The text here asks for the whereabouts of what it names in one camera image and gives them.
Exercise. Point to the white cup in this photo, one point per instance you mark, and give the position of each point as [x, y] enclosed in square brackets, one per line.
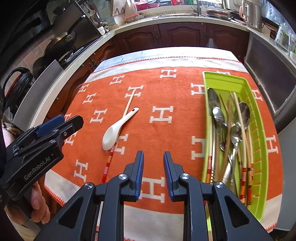
[101, 29]

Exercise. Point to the pink food tray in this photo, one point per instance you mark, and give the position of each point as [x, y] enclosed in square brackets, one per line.
[134, 18]

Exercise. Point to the leaning cutting board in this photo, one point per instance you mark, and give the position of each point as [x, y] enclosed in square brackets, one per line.
[124, 7]

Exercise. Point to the dark brown bamboo chopstick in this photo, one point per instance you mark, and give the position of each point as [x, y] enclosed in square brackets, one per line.
[223, 104]
[227, 139]

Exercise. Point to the grey refrigerator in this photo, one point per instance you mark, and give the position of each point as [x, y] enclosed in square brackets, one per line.
[288, 162]

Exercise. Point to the stainless steel backsplash panel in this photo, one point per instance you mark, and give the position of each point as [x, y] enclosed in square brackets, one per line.
[78, 20]

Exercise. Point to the stainless steel electric kettle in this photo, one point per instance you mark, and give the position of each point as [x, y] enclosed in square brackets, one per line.
[252, 14]

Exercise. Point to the dark cooking pot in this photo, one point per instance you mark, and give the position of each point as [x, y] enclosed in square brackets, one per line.
[40, 66]

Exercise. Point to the metal kitchen faucet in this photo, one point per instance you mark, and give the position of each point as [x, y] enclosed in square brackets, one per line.
[198, 7]

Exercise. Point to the black gas stove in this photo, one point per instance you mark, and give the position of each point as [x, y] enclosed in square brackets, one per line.
[71, 55]

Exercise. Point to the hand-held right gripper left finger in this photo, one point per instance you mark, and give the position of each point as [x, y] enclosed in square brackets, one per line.
[139, 176]

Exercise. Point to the stainless steel stove guard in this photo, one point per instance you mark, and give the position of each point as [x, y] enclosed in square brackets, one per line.
[39, 92]

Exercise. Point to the person's left hand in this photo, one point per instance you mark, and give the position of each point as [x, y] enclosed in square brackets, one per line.
[39, 204]

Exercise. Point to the dark wooden base cabinets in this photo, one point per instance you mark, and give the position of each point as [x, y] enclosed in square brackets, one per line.
[173, 34]

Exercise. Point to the pink basin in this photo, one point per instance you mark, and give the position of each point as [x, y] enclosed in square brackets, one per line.
[145, 4]

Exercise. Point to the white ceramic spoon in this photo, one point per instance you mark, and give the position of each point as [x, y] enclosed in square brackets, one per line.
[111, 138]

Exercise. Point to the hanging clear plastic bag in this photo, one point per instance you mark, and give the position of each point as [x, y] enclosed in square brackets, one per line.
[211, 42]

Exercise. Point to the large metal spoon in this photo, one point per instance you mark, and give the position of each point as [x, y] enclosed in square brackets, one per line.
[214, 98]
[244, 113]

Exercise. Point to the small metal spoon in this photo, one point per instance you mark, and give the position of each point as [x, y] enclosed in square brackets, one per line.
[235, 134]
[218, 115]

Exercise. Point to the glass jar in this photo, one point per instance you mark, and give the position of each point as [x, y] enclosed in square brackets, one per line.
[282, 34]

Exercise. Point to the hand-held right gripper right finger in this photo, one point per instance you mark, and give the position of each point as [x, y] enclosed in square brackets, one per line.
[168, 176]

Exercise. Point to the black range hood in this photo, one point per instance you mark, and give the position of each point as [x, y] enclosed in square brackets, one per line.
[27, 23]

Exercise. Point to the stacked dirty dishes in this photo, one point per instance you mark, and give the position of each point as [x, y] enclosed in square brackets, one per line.
[216, 14]

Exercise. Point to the white kitchen countertop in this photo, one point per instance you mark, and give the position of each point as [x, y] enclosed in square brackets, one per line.
[138, 24]

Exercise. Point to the green plastic utensil tray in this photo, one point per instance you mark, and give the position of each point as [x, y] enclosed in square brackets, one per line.
[224, 81]

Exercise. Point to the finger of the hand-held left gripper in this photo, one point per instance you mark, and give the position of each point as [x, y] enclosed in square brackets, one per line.
[49, 125]
[74, 124]

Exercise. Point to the orange patterned blanket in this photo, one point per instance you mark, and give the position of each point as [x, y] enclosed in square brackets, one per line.
[166, 139]

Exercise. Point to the dark wok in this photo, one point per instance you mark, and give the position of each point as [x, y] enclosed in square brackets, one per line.
[62, 40]

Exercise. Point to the stainless steel sink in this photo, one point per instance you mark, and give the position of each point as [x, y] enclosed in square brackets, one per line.
[175, 15]

